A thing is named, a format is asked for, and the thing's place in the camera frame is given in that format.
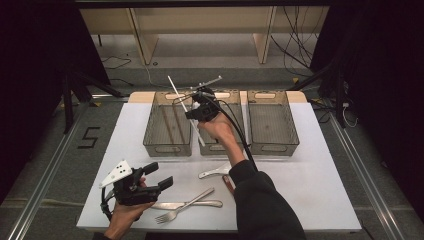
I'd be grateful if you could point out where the metal floor rail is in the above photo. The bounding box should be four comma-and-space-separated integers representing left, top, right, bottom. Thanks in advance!
328, 113, 406, 240
6, 99, 88, 240

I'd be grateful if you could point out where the white table cover sheet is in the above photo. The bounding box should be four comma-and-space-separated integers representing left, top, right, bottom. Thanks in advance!
76, 101, 363, 233

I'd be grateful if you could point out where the smoky clear plastic bin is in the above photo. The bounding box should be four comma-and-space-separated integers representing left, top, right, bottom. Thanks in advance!
142, 90, 194, 158
247, 89, 300, 157
198, 89, 247, 156

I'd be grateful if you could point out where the person's right hand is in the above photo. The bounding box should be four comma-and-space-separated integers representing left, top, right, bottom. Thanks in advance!
197, 113, 243, 158

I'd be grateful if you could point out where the metal fork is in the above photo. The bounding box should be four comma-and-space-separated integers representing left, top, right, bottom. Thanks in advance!
155, 187, 216, 225

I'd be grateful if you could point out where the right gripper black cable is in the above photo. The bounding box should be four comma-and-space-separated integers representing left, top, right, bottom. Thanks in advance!
172, 91, 259, 173

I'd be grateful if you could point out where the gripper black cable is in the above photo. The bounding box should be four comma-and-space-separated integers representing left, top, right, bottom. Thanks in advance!
172, 91, 259, 173
100, 187, 116, 221

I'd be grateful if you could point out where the white floor cable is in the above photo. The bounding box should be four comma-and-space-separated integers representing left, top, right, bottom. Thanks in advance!
143, 64, 201, 91

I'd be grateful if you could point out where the thin white looped cable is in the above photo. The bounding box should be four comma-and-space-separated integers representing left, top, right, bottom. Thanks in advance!
342, 102, 358, 128

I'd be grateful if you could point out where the black floor cable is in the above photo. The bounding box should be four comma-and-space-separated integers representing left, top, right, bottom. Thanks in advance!
100, 55, 134, 86

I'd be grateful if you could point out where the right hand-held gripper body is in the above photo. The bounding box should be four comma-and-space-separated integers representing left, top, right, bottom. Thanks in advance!
191, 75, 224, 122

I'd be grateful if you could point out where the hanging black cable bundle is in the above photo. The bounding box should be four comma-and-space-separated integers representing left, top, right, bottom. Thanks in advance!
270, 6, 321, 78

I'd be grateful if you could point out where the person's left hand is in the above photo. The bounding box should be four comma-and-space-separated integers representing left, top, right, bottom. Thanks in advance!
108, 176, 156, 234

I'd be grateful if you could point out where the metal table knife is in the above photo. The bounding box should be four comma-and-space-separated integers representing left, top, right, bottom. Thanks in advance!
150, 199, 224, 211

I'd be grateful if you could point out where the black curtain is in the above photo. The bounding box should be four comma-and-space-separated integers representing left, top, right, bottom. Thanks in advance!
311, 0, 424, 221
0, 0, 111, 204

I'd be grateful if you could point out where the white ceramic spoon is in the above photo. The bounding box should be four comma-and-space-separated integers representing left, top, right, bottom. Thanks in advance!
198, 162, 233, 180

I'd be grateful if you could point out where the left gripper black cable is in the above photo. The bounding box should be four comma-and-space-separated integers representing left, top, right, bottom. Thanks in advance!
100, 187, 116, 221

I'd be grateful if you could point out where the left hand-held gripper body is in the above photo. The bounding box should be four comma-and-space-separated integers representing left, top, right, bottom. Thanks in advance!
99, 159, 162, 207

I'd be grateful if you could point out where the light wooden desk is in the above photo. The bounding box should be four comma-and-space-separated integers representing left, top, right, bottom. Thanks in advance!
79, 6, 329, 66

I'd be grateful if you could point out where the brown wooden spoon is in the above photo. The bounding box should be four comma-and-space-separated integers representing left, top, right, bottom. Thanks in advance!
222, 174, 236, 196

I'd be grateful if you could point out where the black metal stand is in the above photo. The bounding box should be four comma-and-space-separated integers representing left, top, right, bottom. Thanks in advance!
288, 59, 349, 129

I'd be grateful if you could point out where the black tripod stand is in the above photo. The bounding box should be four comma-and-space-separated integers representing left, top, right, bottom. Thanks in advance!
61, 71, 124, 134

